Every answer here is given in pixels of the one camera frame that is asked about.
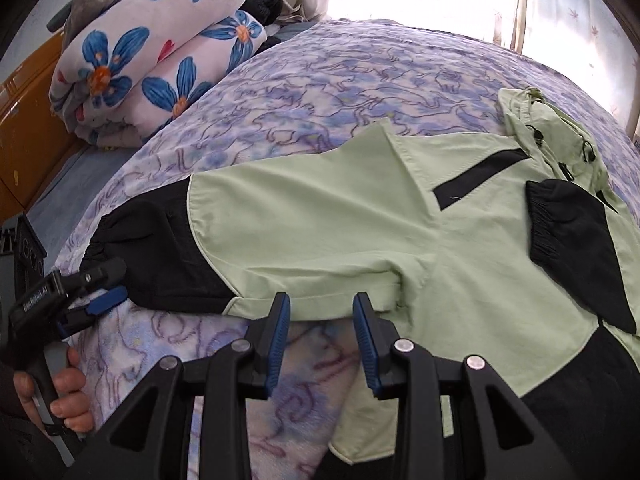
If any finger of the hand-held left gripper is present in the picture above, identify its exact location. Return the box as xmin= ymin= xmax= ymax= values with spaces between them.
xmin=56 ymin=286 xmax=129 ymax=337
xmin=61 ymin=258 xmax=127 ymax=302

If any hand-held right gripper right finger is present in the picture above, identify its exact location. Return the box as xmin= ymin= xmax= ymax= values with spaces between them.
xmin=352 ymin=292 xmax=576 ymax=480

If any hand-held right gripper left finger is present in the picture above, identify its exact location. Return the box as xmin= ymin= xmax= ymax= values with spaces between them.
xmin=65 ymin=291 xmax=292 ymax=480

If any green and black hooded jacket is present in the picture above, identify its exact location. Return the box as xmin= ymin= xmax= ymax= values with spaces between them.
xmin=80 ymin=87 xmax=640 ymax=480

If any dark clothes pile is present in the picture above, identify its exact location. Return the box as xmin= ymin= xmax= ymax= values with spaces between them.
xmin=242 ymin=0 xmax=286 ymax=28

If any person's left hand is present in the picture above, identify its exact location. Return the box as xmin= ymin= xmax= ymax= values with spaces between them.
xmin=12 ymin=347 xmax=96 ymax=433

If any orange wooden headboard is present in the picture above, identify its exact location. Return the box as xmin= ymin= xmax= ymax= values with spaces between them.
xmin=0 ymin=27 xmax=83 ymax=208

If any folded blue-flower quilt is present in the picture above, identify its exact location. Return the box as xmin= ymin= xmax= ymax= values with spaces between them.
xmin=49 ymin=0 xmax=268 ymax=151

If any purple cat-print blanket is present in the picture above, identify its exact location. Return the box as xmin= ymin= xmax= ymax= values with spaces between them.
xmin=47 ymin=19 xmax=640 ymax=480

